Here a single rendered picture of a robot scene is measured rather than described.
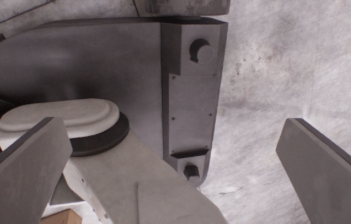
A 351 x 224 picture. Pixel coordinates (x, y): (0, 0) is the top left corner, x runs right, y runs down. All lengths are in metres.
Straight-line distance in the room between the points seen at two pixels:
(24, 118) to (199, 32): 0.35
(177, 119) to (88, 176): 0.28
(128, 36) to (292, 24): 0.57
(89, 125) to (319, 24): 0.82
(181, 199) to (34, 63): 0.40
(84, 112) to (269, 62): 0.65
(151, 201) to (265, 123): 0.77
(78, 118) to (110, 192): 0.13
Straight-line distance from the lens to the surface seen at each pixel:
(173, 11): 0.44
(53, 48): 0.48
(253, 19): 0.73
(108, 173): 0.31
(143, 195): 0.26
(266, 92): 0.86
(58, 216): 1.10
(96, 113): 0.36
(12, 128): 0.39
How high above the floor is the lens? 0.61
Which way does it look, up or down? 57 degrees down
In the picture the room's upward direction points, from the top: 157 degrees clockwise
